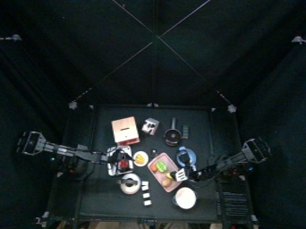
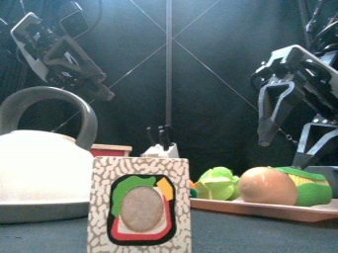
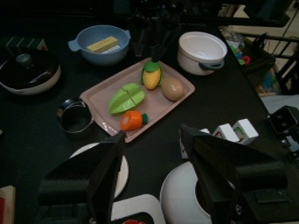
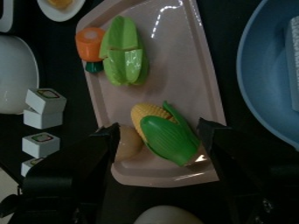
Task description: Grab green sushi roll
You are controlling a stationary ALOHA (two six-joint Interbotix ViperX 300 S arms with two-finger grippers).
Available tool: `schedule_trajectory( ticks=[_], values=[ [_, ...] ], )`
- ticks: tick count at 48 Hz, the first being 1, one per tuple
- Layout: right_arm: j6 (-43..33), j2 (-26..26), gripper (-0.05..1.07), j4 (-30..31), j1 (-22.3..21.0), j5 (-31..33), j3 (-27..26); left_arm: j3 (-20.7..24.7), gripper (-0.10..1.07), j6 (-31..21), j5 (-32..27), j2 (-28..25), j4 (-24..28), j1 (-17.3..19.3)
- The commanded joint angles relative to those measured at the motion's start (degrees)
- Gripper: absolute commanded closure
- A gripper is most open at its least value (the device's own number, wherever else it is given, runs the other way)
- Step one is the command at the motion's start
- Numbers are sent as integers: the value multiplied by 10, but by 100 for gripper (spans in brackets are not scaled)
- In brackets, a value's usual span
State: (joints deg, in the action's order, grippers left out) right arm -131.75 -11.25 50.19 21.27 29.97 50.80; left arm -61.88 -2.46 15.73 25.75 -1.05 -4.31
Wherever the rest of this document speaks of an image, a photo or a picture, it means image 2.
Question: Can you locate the felt sushi roll toy block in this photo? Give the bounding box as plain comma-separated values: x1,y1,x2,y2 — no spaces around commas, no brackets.
85,155,192,253

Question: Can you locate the toy corn with green husk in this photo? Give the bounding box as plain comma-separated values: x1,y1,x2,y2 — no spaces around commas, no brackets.
274,165,334,208

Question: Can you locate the red box with wooden top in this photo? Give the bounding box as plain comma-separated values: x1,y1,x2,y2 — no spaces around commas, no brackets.
88,143,133,158

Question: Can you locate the wooden tray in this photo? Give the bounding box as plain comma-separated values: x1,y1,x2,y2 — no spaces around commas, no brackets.
188,197,338,223

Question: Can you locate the green toy lettuce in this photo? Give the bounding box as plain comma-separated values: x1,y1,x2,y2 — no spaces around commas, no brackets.
194,166,242,202

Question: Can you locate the white toy knife block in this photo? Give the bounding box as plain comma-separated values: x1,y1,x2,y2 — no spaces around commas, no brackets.
140,142,180,159

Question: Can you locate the orange toy food piece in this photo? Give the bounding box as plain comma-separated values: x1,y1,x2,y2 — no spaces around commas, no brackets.
188,179,198,199

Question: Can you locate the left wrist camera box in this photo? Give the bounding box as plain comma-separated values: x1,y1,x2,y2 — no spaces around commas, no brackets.
57,1,92,39

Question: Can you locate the black toy knife handle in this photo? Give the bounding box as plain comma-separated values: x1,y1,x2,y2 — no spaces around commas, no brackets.
164,124,174,147
158,125,168,148
145,126,158,147

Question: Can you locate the white kettle with grey handle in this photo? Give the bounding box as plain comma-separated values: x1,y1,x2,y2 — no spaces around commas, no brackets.
0,85,100,225

